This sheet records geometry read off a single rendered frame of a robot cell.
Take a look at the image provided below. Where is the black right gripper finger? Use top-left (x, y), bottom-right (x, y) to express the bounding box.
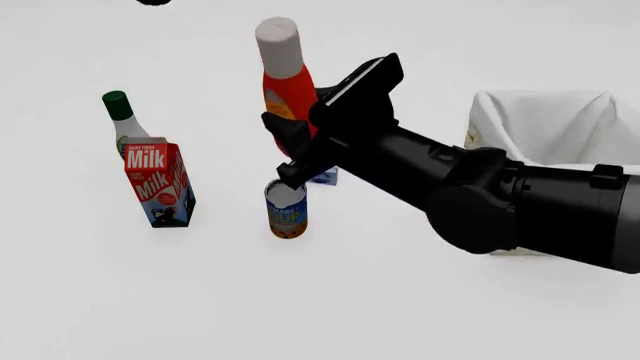
top-left (260, 111), bottom-right (317, 160)
top-left (314, 86), bottom-right (347, 102)

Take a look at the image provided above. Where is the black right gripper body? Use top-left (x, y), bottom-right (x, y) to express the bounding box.
top-left (276, 51), bottom-right (405, 189)

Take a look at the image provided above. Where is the red ketchup bottle white cap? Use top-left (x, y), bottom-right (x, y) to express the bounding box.
top-left (254, 15), bottom-right (322, 159)

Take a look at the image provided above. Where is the basket with white cloth lining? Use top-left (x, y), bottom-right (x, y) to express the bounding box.
top-left (463, 89), bottom-right (640, 257)

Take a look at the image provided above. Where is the small blue box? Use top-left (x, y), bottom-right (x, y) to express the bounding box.
top-left (308, 166), bottom-right (340, 186)

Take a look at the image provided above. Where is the blue soup can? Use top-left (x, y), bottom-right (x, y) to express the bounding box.
top-left (263, 178), bottom-right (309, 240)

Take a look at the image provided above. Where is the red milk carton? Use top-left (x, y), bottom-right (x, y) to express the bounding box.
top-left (123, 136), bottom-right (198, 229)

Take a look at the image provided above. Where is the white bottle green cap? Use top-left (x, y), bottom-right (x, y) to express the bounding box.
top-left (101, 90), bottom-right (152, 161)

